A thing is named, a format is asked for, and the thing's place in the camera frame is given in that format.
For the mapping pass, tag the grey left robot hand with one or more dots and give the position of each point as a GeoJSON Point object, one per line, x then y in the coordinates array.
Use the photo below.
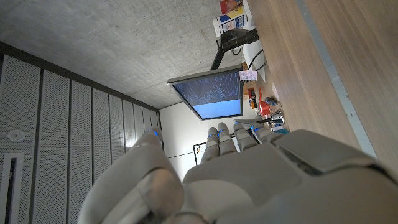
{"type": "Point", "coordinates": [264, 186]}

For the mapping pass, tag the grey open laptop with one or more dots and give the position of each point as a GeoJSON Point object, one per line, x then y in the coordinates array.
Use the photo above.
{"type": "Point", "coordinates": [248, 121]}

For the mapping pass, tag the black framed whiteboard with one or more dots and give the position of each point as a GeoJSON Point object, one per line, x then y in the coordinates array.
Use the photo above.
{"type": "Point", "coordinates": [199, 152]}

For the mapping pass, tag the red tape roll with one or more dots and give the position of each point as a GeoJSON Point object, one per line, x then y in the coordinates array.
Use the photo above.
{"type": "Point", "coordinates": [265, 108]}

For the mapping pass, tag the orange black small tool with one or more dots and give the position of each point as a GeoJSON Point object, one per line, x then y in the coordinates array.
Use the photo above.
{"type": "Point", "coordinates": [252, 99]}

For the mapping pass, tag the black computer monitor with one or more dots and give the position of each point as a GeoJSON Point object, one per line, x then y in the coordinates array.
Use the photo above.
{"type": "Point", "coordinates": [213, 95]}

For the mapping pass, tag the white note on monitor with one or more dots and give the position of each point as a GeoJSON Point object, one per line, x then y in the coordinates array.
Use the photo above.
{"type": "Point", "coordinates": [248, 75]}

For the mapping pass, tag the white flat box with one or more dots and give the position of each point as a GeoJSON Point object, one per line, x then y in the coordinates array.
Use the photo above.
{"type": "Point", "coordinates": [253, 56]}

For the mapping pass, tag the white wipes canister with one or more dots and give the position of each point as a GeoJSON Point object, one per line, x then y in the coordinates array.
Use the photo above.
{"type": "Point", "coordinates": [231, 21]}

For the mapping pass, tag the white round ceiling sensor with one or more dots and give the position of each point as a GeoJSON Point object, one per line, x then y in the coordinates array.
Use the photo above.
{"type": "Point", "coordinates": [16, 135]}

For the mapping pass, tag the white framed ceiling vent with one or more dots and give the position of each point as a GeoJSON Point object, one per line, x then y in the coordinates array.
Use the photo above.
{"type": "Point", "coordinates": [11, 186]}

